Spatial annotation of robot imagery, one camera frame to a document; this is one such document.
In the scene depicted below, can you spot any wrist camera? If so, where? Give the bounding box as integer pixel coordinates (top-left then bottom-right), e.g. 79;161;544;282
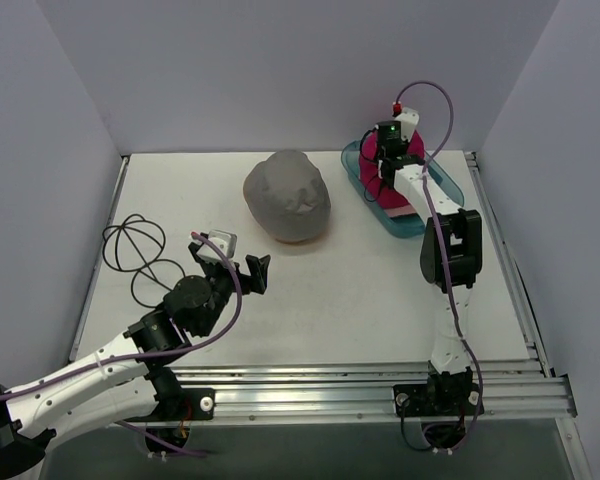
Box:
188;230;237;263
392;101;420;143

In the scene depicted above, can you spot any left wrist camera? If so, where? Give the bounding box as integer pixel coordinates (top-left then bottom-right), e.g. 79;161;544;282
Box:
188;230;237;263

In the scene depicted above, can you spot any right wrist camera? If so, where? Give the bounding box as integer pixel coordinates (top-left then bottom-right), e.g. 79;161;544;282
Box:
392;101;420;143

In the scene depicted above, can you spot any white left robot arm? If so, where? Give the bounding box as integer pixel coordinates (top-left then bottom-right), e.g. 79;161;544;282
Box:
0;235;271;479

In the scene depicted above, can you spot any black wire hat stand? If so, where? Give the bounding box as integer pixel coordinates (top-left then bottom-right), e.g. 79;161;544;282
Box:
101;213;185;309

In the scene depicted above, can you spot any teal plastic basket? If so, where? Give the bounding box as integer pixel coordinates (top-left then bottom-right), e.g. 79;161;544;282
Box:
340;140;464;239

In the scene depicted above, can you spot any aluminium mounting rail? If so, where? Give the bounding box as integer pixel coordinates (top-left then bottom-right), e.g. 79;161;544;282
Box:
34;357;579;480

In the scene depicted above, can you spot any light pink baseball cap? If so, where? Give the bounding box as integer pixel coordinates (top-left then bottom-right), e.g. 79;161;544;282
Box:
384;205;418;218

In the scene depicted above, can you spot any grey bucket hat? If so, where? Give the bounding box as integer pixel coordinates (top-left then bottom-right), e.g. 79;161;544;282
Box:
243;150;331;241

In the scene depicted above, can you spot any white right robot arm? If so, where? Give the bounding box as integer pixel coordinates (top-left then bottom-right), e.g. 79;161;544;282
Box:
375;110;483;375

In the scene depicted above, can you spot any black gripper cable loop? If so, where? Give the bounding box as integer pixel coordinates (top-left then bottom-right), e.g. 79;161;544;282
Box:
362;127;386;206

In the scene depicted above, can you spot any magenta baseball cap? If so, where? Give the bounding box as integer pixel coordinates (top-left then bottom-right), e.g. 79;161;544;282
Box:
358;131;410;210

